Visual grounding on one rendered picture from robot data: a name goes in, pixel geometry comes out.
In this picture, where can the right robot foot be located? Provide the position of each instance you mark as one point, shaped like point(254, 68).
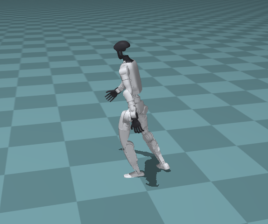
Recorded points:
point(164, 166)

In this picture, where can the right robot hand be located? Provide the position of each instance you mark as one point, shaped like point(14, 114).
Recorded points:
point(112, 93)

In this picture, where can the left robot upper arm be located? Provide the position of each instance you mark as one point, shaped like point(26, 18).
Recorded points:
point(124, 73)

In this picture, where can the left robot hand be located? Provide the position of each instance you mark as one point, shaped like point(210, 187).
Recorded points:
point(136, 125)

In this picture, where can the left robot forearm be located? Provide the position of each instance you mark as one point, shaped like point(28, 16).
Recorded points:
point(131, 103)

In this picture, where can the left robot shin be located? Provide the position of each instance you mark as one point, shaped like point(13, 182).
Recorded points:
point(131, 157)

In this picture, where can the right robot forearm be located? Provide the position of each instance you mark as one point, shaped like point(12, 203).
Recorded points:
point(120, 88)

